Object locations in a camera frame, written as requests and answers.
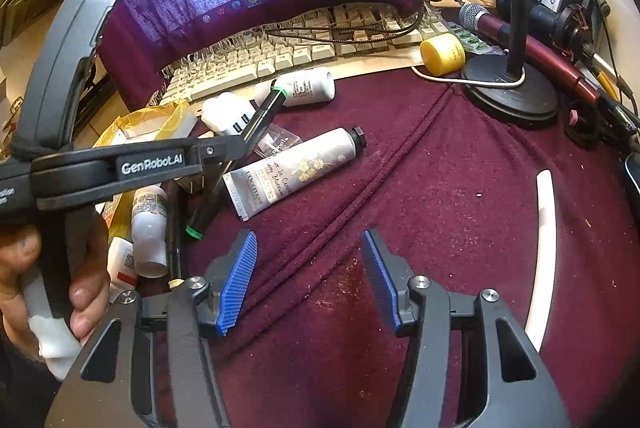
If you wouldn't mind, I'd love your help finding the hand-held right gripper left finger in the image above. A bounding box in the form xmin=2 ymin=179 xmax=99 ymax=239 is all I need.
xmin=45 ymin=229 xmax=258 ymax=428

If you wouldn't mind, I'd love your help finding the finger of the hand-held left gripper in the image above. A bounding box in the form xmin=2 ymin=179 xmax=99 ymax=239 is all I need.
xmin=201 ymin=159 xmax=232 ymax=197
xmin=197 ymin=127 xmax=254 ymax=165

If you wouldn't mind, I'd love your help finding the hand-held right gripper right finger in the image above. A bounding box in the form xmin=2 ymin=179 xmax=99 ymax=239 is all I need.
xmin=361 ymin=229 xmax=573 ymax=428

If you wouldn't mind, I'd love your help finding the white charger with ports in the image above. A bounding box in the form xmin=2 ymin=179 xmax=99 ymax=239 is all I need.
xmin=201 ymin=92 xmax=257 ymax=135

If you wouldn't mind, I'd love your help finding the clear plastic box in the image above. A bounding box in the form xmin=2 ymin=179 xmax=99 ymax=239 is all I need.
xmin=252 ymin=123 xmax=303 ymax=159

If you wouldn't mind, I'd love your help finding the black marker with green bands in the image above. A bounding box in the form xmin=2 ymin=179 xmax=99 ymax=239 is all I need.
xmin=185 ymin=78 xmax=287 ymax=240

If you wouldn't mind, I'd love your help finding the floral hand cream tube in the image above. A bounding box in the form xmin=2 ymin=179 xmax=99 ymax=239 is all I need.
xmin=222 ymin=126 xmax=368 ymax=221

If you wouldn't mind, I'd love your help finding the yellow taped tray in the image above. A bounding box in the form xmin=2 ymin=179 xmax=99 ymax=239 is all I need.
xmin=92 ymin=100 xmax=198 ymax=254

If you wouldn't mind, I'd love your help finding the white bottle with red label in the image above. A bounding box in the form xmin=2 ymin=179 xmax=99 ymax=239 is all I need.
xmin=106 ymin=235 xmax=140 ymax=289

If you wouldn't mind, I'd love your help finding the person's left hand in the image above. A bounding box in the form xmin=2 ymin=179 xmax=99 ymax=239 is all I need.
xmin=0 ymin=214 xmax=111 ymax=359

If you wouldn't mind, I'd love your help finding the white bottle with green label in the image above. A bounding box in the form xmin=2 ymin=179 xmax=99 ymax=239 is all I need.
xmin=131 ymin=185 xmax=169 ymax=279

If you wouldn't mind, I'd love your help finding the white bottle with text label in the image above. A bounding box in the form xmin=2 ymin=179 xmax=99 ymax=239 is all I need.
xmin=254 ymin=67 xmax=335 ymax=108

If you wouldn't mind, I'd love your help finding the beige computer keyboard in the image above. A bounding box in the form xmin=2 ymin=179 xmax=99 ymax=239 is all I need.
xmin=150 ymin=1 xmax=453 ymax=106

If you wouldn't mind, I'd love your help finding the cloth-covered computer monitor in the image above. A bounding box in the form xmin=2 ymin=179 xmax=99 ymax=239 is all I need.
xmin=65 ymin=0 xmax=431 ymax=109

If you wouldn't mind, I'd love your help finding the white plastic strip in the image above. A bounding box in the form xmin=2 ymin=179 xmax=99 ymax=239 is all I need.
xmin=525 ymin=169 xmax=557 ymax=354

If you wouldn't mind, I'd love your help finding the white paper tissue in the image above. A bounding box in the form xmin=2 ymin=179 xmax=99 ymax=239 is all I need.
xmin=20 ymin=268 xmax=83 ymax=381

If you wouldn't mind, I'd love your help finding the black desk stand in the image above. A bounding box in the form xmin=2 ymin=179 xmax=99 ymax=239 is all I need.
xmin=460 ymin=0 xmax=558 ymax=119

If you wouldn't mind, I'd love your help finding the yellow round jar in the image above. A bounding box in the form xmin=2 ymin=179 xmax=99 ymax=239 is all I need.
xmin=419 ymin=34 xmax=467 ymax=76

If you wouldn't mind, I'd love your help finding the green pill blister pack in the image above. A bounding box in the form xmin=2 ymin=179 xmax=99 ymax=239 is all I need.
xmin=447 ymin=21 xmax=493 ymax=54

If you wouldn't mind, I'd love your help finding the maroon handheld microphone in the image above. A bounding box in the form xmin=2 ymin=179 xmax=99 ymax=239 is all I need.
xmin=457 ymin=1 xmax=608 ymax=104

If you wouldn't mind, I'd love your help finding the black round device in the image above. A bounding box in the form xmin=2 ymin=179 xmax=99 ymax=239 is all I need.
xmin=530 ymin=0 xmax=601 ymax=49

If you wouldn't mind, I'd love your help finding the black braided cable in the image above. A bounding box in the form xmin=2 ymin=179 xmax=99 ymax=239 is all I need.
xmin=262 ymin=1 xmax=431 ymax=44

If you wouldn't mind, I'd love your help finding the white cable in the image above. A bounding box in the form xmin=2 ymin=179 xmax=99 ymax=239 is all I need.
xmin=411 ymin=66 xmax=527 ymax=88

